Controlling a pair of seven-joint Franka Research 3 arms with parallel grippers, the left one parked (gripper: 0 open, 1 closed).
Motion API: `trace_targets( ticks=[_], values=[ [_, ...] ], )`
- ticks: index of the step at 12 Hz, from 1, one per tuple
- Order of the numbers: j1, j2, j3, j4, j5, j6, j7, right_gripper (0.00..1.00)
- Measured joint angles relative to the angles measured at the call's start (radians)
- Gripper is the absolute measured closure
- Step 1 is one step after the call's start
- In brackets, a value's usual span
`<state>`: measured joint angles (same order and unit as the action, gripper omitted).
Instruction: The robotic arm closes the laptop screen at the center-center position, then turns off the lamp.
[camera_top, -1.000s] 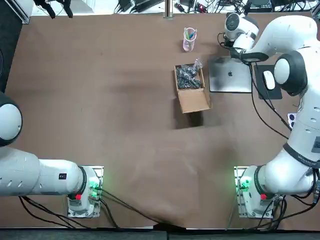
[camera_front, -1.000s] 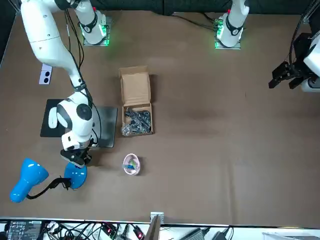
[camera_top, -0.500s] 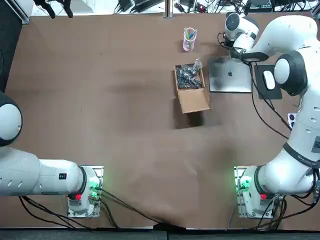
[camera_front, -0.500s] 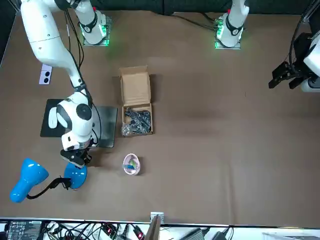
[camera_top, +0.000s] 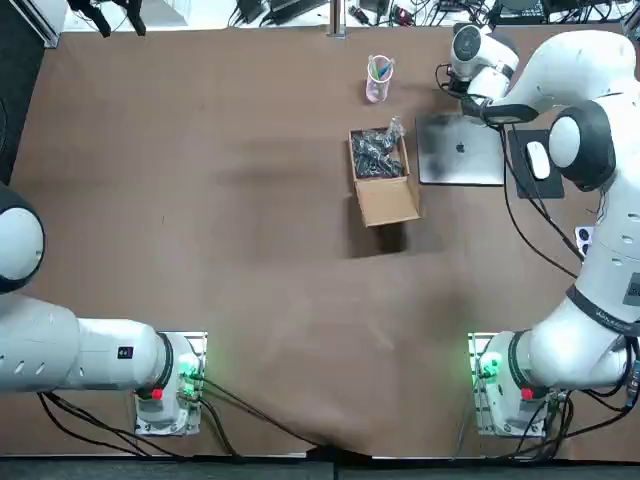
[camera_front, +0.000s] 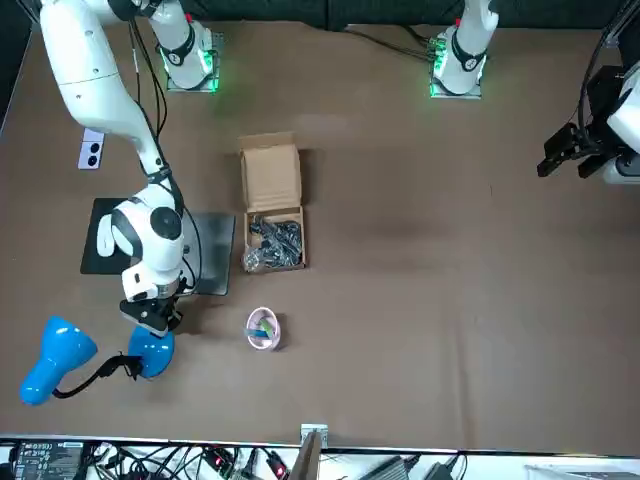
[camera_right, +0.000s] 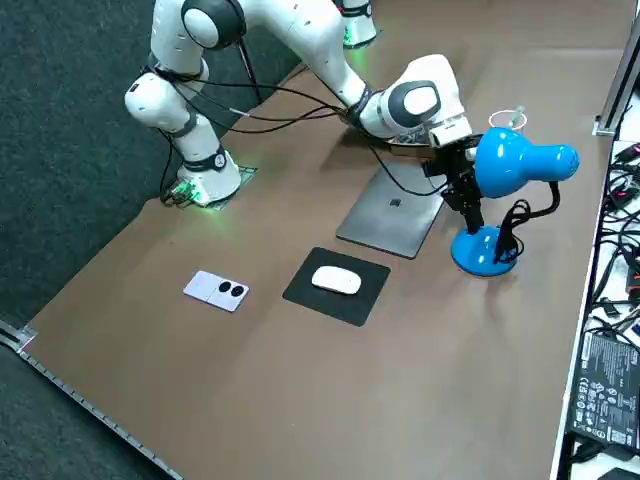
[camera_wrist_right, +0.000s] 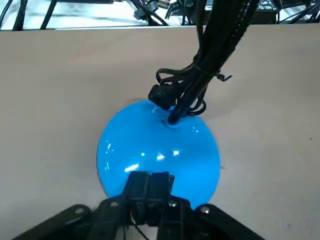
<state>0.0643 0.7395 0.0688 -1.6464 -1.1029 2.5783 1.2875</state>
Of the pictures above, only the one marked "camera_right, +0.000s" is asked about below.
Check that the aluminium table edge rail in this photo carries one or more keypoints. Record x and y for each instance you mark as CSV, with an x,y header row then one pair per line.
x,y
75,395

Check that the blue gooseneck desk lamp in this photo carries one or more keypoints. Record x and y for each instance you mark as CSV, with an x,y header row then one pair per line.
x,y
505,160

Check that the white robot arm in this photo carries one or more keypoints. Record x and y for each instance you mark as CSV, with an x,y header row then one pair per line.
x,y
320,55
357,20

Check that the silver laptop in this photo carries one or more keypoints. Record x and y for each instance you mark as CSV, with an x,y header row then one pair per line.
x,y
390,220

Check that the pink plastic cup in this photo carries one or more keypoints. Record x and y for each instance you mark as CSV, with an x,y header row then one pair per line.
x,y
497,120

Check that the lilac flip phone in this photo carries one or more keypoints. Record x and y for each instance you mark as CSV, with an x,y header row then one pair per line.
x,y
210,292

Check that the open cardboard box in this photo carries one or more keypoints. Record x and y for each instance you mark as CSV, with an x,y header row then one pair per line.
x,y
407,146

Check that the green pen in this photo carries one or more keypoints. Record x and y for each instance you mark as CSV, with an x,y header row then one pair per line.
x,y
515,116

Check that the aluminium post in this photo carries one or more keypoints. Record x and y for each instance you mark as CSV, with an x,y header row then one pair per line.
x,y
617,85

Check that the white computer mouse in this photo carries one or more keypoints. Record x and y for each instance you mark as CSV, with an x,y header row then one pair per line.
x,y
336,280

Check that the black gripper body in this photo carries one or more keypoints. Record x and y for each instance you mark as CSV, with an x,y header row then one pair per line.
x,y
457,165

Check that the black labelled power adapter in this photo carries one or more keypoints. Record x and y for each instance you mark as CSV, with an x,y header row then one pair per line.
x,y
605,390

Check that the black mouse pad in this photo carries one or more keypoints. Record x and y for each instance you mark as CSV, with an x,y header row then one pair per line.
x,y
305,300

